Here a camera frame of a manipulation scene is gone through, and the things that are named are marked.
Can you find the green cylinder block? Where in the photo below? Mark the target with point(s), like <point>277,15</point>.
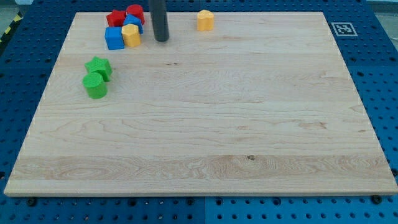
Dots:
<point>94,85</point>

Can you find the yellow hexagon block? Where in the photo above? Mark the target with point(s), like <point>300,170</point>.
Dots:
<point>131,35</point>

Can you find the black white fiducial tag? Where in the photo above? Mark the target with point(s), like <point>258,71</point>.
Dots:
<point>344,29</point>

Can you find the black bolt right front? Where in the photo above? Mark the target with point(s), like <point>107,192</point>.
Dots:
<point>376,199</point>

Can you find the black bolt left front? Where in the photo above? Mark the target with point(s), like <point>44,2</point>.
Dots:
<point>31,202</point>

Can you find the blue pentagon block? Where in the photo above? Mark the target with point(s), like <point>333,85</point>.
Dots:
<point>130,19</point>

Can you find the yellow heart block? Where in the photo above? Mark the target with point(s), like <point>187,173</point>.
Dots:
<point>205,20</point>

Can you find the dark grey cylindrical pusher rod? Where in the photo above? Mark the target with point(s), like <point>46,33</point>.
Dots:
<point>160,25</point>

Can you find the light wooden board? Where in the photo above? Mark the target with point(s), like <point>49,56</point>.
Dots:
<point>262,105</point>

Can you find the black bolt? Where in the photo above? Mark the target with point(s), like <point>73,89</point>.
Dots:
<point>31,202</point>
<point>376,199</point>

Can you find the blue cube block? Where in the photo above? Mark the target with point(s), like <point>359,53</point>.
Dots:
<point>114,39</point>

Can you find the red star block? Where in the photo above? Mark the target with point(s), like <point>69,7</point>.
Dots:
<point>116,18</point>

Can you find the red cylinder block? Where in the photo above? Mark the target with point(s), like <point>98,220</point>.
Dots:
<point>137,11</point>

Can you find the green star block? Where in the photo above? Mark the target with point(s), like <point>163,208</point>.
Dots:
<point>101,66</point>

